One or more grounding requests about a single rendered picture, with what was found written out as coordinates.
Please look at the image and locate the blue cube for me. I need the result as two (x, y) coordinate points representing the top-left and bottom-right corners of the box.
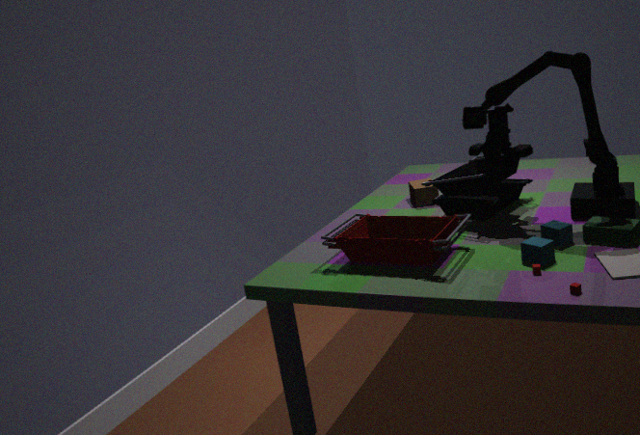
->
(520, 236), (555, 265)
(541, 220), (573, 247)

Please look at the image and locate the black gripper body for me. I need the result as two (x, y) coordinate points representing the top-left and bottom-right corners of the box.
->
(468, 126), (533, 157)

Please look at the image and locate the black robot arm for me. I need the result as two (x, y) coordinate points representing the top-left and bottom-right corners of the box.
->
(462, 51), (621, 191)

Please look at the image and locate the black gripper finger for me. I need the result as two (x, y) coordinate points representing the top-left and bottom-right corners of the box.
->
(500, 155), (514, 178)
(488, 155), (501, 167)

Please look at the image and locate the brown rectangular block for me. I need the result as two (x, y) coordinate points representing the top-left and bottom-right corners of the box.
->
(409, 178), (439, 206)

